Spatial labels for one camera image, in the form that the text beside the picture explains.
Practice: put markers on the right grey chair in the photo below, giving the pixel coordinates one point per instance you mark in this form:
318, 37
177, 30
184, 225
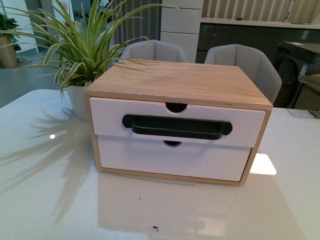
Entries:
253, 62

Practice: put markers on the dark counter with shelf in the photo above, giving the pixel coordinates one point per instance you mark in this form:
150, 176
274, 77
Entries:
261, 35

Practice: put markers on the background potted plant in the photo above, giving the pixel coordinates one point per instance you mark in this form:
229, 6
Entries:
7, 24

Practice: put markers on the tan background planter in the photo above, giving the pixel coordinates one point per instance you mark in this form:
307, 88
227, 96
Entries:
8, 58

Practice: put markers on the white pillar cabinet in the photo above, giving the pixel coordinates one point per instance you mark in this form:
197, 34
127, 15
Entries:
180, 25

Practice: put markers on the white drawer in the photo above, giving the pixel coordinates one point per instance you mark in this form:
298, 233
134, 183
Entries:
107, 115
187, 159

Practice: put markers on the black drawer handle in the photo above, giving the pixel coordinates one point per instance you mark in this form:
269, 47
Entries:
190, 128

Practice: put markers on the wooden drawer cabinet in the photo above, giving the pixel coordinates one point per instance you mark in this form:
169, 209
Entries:
178, 85

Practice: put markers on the grey plant pot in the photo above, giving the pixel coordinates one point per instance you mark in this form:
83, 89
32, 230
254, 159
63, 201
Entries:
76, 95

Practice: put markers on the dark washing machine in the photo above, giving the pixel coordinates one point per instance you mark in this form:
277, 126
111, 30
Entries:
294, 59

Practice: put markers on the left grey chair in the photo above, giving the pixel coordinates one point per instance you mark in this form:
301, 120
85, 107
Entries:
155, 50

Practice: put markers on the green spider plant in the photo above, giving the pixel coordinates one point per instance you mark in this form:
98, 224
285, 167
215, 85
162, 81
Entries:
80, 53

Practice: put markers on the grey chair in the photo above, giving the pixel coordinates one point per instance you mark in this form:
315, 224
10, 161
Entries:
253, 62
155, 50

